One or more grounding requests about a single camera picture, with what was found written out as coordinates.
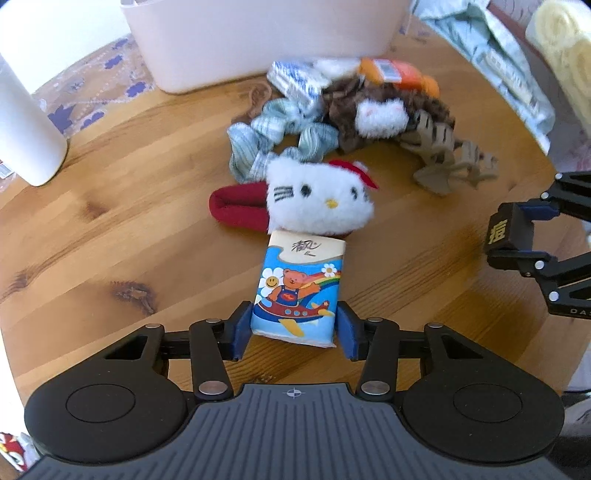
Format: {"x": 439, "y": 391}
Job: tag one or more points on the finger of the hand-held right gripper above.
{"x": 517, "y": 263}
{"x": 540, "y": 211}

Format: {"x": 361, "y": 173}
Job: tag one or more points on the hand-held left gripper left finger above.
{"x": 242, "y": 331}

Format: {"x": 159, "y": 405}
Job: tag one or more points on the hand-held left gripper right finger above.
{"x": 347, "y": 333}

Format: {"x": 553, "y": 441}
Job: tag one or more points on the small black box gold print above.
{"x": 503, "y": 228}

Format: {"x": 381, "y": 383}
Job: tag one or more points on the cartoon bear tissue pack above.
{"x": 295, "y": 286}

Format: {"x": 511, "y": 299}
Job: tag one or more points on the orange packet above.
{"x": 411, "y": 74}

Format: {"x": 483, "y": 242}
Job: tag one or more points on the brown plush toy white face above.
{"x": 344, "y": 110}

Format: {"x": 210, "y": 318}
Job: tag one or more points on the blue white snack packet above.
{"x": 295, "y": 79}

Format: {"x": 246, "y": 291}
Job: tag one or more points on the beige plastic storage bin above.
{"x": 231, "y": 41}

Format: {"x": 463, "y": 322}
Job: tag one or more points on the beige hair claw clip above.
{"x": 438, "y": 175}

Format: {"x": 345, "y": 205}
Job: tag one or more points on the dark red fabric roll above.
{"x": 235, "y": 205}

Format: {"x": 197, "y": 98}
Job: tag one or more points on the white cat plush toy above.
{"x": 314, "y": 198}

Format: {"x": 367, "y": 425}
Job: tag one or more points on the wooden desk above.
{"x": 138, "y": 230}

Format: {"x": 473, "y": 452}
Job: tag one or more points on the pale yellow fluffy blanket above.
{"x": 568, "y": 55}

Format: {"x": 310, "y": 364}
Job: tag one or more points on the light blue clothing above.
{"x": 485, "y": 46}

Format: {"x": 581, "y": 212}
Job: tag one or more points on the blue plaid scrunchie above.
{"x": 249, "y": 147}

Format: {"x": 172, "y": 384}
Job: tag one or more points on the red white printed cloth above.
{"x": 11, "y": 450}

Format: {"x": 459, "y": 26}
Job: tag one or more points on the white insulated bottle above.
{"x": 27, "y": 124}

